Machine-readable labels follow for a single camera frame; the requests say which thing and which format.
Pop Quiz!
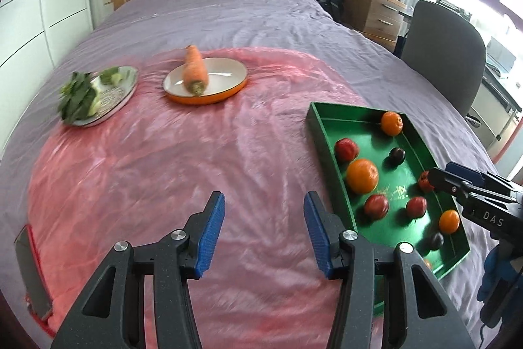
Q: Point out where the smartphone with red case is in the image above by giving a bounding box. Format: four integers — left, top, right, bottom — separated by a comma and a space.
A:
14, 225, 54, 323

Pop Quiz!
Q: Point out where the orange rimmed white plate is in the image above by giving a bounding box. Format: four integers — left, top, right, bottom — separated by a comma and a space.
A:
163, 58, 248, 104

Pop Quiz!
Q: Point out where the person's right hand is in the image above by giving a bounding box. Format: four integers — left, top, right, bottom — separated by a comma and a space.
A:
477, 247, 523, 329

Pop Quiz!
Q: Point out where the pink plastic sheet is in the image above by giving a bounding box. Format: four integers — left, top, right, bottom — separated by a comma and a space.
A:
26, 46, 385, 349

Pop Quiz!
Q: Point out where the wooden drawer cabinet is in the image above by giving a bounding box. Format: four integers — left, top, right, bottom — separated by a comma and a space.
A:
343, 0, 409, 51

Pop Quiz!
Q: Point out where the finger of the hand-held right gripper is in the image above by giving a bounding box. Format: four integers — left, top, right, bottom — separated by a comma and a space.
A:
427, 167, 475, 206
445, 162, 523, 194

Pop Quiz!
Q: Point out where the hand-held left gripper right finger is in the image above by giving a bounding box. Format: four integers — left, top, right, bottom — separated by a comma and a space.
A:
303, 191, 477, 349

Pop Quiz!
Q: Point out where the white wardrobe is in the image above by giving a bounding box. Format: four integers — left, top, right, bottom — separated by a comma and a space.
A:
0, 0, 94, 96

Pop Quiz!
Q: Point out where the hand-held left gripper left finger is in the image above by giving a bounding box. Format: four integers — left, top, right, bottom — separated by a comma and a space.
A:
50, 191, 226, 349

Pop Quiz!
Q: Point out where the carrot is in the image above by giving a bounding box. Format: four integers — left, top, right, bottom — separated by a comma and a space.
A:
182, 45, 208, 95

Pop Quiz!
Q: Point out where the white desk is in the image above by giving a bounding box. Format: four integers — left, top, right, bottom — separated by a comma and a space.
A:
470, 63, 523, 153

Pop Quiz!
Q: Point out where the patterned grey plate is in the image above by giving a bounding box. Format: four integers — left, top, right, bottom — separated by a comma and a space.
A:
61, 65, 139, 128

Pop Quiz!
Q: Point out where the green leafy vegetable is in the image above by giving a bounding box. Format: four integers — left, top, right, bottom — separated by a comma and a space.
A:
59, 67, 125, 125

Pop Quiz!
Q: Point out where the grey office chair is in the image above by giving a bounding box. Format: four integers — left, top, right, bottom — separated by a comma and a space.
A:
400, 0, 487, 125

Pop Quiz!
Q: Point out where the green rectangular tray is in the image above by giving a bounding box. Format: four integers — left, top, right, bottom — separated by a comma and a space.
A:
306, 101, 471, 318

